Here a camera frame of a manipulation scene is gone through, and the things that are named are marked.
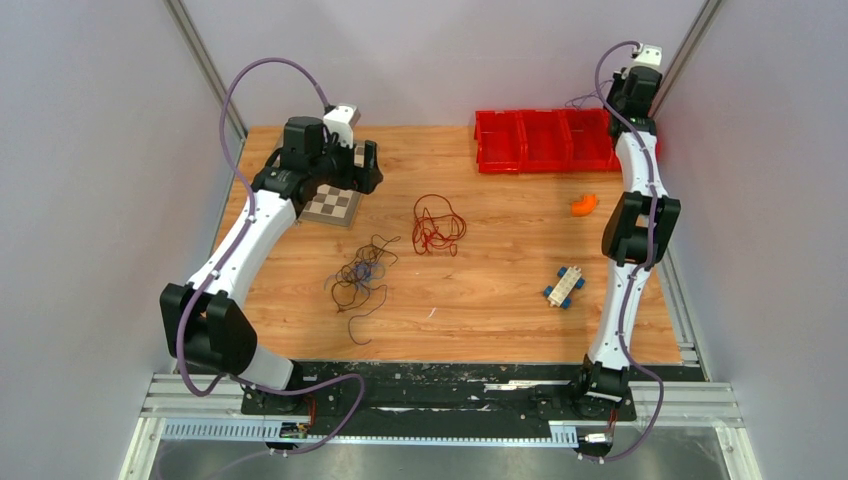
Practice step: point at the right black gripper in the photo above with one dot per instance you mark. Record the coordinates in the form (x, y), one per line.
(619, 81)

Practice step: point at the wooden chessboard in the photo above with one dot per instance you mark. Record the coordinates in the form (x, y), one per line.
(318, 198)

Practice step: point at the orange plastic piece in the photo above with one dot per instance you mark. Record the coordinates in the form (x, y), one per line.
(584, 206)

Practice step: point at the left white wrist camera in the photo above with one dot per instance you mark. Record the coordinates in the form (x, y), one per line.
(341, 120)

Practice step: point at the white blue toy block car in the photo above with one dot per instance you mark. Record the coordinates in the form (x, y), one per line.
(569, 279)

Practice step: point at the red bin far right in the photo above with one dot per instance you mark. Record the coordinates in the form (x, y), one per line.
(656, 146)

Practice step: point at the red bin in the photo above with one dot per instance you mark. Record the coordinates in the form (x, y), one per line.
(656, 146)
(592, 149)
(547, 142)
(499, 141)

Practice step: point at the red bin far left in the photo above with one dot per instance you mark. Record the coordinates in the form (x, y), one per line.
(499, 141)

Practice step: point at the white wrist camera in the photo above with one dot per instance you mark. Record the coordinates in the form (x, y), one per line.
(341, 120)
(645, 55)

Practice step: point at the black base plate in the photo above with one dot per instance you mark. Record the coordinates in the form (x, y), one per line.
(442, 400)

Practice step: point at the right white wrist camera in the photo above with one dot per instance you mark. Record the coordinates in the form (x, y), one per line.
(645, 55)

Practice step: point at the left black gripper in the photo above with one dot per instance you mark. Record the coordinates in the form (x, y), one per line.
(361, 179)

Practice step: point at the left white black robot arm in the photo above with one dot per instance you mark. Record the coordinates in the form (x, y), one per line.
(203, 319)

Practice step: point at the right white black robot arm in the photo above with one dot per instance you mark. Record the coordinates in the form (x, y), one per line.
(634, 241)

